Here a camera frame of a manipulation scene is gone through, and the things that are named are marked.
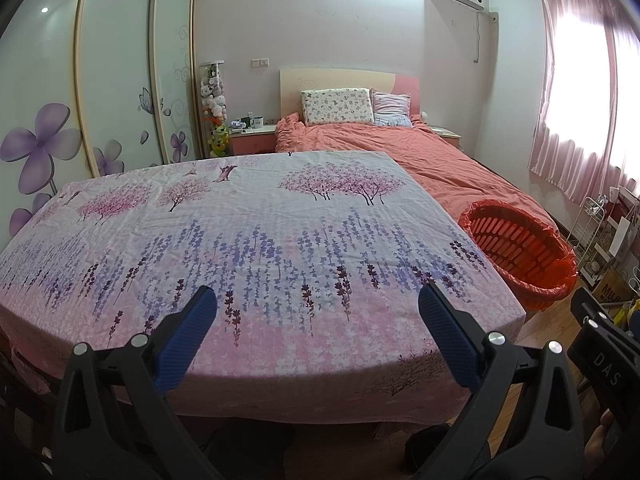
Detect flower print sliding wardrobe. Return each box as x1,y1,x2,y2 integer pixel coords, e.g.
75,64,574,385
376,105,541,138
0,0,201,256

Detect yellow object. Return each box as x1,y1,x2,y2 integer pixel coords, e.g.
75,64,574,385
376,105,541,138
615,300,640,327

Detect white wire rack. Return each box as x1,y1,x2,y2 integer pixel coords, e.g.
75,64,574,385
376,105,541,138
567,195,618,286

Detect orange duvet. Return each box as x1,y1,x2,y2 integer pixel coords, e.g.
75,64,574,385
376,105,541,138
274,114,561,241

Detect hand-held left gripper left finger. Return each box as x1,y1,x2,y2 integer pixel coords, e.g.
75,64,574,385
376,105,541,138
50,285,221,480

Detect pink curtain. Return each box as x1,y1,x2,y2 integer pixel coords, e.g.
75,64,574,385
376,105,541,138
529,0,640,206

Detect pink striped pillow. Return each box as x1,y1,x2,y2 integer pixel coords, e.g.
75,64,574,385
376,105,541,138
370,89,415,128

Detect pink nightstand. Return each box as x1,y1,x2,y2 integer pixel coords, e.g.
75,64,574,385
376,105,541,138
229,126,277,157

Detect brown cardboard box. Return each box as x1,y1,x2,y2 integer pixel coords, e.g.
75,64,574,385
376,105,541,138
590,265,636,306

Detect red plastic basket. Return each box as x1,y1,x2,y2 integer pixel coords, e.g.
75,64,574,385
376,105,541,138
458,199,579,313

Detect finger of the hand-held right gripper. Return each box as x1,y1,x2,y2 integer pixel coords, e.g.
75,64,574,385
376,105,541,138
570,287,640,357

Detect pale nightstand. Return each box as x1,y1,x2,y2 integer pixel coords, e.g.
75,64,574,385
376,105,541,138
427,125,463,150

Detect floral print tablecloth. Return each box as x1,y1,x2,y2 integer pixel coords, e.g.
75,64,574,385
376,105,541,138
0,150,527,426

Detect floral print pillow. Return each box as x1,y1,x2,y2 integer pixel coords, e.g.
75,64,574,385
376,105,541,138
300,87,375,127

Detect yellow green plush toy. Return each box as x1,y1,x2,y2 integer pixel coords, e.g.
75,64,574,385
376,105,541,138
209,120,231,158

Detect clear tube of plush toys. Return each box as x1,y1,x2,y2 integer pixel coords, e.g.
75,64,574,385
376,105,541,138
199,61,231,159

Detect air conditioner hose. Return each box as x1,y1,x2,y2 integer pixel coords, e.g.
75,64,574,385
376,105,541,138
475,10,498,63

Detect cream and pink headboard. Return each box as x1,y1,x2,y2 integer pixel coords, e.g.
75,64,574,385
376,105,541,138
279,67,421,121

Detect person's right hand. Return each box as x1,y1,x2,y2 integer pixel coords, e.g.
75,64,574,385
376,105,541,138
584,407,626,480

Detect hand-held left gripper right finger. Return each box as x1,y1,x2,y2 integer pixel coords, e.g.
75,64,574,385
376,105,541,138
415,281,588,480

